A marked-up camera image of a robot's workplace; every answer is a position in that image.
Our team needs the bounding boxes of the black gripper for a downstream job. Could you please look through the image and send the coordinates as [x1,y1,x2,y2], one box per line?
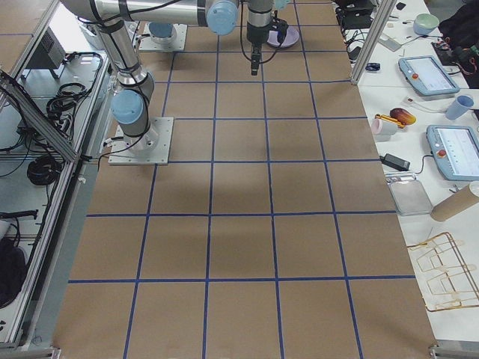
[246,25,266,76]

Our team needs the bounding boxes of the brown paper table cover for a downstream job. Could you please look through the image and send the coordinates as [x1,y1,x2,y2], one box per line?
[0,0,437,359]

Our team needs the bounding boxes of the light blue plastic cup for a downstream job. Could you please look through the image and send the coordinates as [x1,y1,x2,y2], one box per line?
[445,95,474,120]

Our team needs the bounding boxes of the teach pendant near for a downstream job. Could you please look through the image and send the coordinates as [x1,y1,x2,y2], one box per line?
[426,125,478,182]

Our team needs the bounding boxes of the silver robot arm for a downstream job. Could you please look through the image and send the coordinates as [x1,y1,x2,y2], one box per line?
[63,1,243,153]
[148,22,176,43]

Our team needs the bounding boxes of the gold cylinder toy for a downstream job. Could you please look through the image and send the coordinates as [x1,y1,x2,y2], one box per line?
[375,114,406,129]

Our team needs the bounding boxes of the black power adapter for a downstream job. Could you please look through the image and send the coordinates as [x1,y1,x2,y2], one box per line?
[379,153,410,171]

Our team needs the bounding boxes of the metal tin box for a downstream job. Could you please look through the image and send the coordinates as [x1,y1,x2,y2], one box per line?
[388,180,433,216]

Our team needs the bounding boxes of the gold wire rack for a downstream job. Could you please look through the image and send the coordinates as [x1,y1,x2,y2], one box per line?
[407,232,478,313]

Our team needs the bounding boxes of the teach pendant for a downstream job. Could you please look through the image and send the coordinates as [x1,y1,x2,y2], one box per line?
[426,125,478,182]
[398,55,460,96]

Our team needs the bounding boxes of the red orange mango toy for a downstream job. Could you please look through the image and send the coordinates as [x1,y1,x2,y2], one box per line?
[390,108,417,126]

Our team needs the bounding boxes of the cardboard tube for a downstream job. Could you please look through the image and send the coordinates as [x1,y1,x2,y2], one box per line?
[430,181,478,221]

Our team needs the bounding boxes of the teach pendant far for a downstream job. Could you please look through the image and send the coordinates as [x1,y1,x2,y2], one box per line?
[398,55,460,96]

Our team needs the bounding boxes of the green bowl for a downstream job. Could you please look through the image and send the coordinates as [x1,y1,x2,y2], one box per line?
[413,13,439,35]

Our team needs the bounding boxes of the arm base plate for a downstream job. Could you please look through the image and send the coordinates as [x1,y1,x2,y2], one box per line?
[137,22,187,52]
[108,117,174,165]

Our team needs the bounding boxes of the aluminium frame post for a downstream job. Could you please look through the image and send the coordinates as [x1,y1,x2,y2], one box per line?
[350,0,396,85]

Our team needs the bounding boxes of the lilac plate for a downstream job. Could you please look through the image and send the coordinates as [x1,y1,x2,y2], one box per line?
[266,26,299,49]

